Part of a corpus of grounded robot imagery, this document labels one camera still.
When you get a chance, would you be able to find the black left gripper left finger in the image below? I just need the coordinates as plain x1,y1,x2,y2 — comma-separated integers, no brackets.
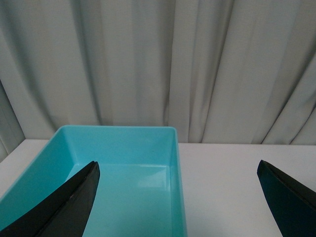
0,161,100,237

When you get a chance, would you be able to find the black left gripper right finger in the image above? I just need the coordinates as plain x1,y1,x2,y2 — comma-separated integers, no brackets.
257,160,316,237

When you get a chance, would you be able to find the turquoise plastic storage box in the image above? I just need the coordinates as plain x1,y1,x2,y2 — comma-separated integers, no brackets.
0,125,187,237

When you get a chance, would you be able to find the grey pleated curtain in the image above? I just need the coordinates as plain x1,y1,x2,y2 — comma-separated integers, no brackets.
0,0,316,159

